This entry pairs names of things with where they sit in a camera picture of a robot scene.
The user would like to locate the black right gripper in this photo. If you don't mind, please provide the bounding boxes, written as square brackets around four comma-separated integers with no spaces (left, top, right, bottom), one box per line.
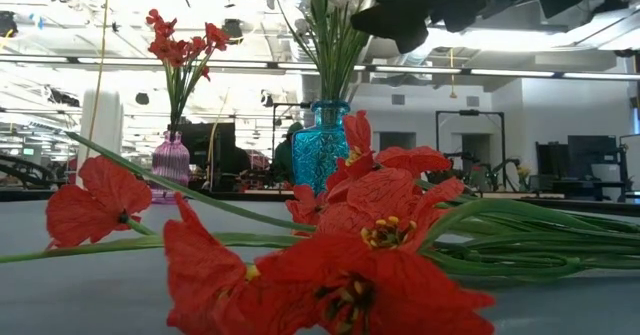
[349,0,506,55]

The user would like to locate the white blossom bunch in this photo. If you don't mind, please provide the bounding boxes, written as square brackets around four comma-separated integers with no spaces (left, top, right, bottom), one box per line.
[299,0,374,104]
[259,0,351,104]

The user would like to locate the red poppy bunch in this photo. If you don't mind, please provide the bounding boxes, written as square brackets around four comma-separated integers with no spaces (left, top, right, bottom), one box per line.
[144,8,231,136]
[0,109,640,335]

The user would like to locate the blue glass vase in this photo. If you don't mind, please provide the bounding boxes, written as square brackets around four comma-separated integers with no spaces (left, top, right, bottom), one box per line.
[291,99,351,196]

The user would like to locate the purple ribbed glass vase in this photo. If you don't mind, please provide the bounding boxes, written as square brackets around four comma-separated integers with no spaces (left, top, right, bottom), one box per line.
[151,130,192,205]

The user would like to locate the long ceiling light strip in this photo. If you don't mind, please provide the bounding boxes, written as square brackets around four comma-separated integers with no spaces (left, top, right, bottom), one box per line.
[0,54,640,82]

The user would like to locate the person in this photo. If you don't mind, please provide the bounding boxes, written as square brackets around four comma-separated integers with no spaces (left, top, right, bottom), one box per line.
[272,121,305,186]

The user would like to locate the black computer monitor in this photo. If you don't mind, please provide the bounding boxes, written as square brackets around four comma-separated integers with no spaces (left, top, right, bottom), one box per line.
[534,134,621,181]

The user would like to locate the white column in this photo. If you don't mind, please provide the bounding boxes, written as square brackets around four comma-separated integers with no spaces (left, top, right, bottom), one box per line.
[78,88,125,176]

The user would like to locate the grey-blue table mat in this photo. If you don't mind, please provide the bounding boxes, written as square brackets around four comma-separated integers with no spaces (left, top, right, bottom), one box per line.
[0,199,640,335]

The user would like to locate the black rig frame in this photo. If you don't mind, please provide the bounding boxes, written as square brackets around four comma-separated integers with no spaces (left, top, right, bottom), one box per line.
[434,108,507,176]

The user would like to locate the yellow hanging cord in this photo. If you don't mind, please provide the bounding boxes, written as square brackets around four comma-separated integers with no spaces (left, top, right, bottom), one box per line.
[85,0,112,161]

